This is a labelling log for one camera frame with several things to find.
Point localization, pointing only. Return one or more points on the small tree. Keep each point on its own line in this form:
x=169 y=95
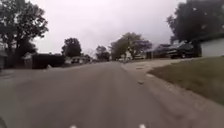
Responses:
x=102 y=53

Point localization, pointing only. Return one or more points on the broad leafy tree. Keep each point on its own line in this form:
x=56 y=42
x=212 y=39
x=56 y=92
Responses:
x=130 y=43

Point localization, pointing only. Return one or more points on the grey asphalt road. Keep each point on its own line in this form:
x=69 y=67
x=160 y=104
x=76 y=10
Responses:
x=90 y=96

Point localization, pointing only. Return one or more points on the dark building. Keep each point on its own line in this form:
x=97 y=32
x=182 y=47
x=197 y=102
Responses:
x=156 y=51

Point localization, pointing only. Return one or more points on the pale concrete kerb strip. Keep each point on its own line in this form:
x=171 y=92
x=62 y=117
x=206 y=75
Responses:
x=156 y=90

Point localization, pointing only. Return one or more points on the dark hedge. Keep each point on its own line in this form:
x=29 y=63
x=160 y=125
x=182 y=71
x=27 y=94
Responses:
x=46 y=60

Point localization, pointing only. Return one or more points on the robot's own part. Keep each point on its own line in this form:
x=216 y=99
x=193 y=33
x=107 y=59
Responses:
x=142 y=126
x=72 y=126

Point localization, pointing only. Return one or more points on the dark vehicle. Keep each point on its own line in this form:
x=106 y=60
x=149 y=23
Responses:
x=181 y=50

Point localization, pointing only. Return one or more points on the grass lawn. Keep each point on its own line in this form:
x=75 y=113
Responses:
x=196 y=75

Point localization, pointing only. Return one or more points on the large dark tree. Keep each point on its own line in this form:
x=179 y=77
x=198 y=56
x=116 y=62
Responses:
x=200 y=20

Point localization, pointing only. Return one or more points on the large leafy tree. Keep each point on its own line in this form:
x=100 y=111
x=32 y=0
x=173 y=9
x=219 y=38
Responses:
x=20 y=26

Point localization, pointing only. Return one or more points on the white building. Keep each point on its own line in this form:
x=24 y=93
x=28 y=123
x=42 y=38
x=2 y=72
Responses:
x=213 y=46

